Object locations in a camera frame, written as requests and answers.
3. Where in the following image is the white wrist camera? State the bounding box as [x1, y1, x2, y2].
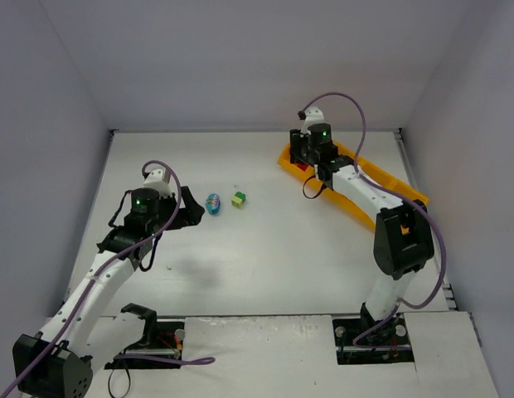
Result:
[298, 106, 325, 134]
[143, 168, 172, 198]

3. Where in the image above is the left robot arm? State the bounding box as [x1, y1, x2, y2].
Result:
[12, 183, 205, 397]

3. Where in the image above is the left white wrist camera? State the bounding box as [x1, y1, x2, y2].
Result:
[143, 168, 172, 198]

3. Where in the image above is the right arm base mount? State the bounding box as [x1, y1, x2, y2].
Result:
[332, 314, 415, 366]

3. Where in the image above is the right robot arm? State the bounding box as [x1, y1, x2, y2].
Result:
[289, 123, 434, 327]

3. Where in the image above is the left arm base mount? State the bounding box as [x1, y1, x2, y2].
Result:
[104, 318, 185, 370]

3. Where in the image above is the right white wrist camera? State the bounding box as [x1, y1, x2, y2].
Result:
[298, 106, 325, 134]

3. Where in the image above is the yellow divided sorting tray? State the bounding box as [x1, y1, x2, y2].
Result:
[277, 140, 430, 231]

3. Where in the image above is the green and lime lego stack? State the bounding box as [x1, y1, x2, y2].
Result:
[231, 191, 247, 208]

